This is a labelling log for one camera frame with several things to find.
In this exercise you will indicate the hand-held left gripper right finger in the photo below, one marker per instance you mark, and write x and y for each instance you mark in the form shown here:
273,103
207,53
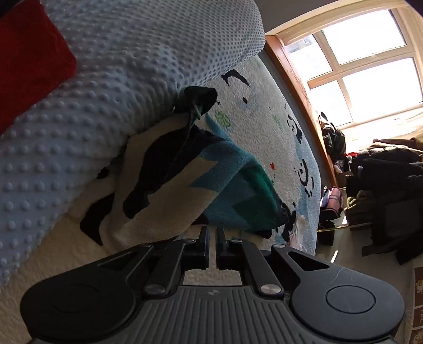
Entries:
220,248

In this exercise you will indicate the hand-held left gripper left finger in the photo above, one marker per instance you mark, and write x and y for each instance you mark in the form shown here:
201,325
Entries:
204,246

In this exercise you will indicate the blue green knit sweater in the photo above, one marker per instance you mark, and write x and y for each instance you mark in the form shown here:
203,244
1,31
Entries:
228,185

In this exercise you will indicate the pile of dark clothes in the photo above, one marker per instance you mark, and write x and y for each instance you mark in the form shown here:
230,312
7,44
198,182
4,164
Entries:
390,192

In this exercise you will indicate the black box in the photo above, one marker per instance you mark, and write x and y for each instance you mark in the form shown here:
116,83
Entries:
326,233

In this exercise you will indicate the pink bag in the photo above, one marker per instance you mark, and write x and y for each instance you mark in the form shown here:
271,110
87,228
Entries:
332,200

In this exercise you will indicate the white quilted printed bedspread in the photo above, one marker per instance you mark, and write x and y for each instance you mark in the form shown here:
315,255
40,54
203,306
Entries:
267,109

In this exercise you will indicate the dark backpack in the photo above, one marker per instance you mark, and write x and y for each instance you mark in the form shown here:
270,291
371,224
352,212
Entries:
333,139

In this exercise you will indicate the light blue dotted blanket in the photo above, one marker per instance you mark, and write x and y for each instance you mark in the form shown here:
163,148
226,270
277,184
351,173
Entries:
132,69

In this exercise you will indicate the printed cardboard box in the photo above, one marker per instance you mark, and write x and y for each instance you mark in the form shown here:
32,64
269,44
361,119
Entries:
417,304

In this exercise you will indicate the white framed window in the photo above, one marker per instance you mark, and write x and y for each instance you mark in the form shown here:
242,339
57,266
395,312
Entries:
370,66

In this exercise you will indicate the red cloth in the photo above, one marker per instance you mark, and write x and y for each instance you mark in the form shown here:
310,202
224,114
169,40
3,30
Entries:
29,63

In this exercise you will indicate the wooden bed frame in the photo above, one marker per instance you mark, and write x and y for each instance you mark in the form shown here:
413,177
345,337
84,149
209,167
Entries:
297,92

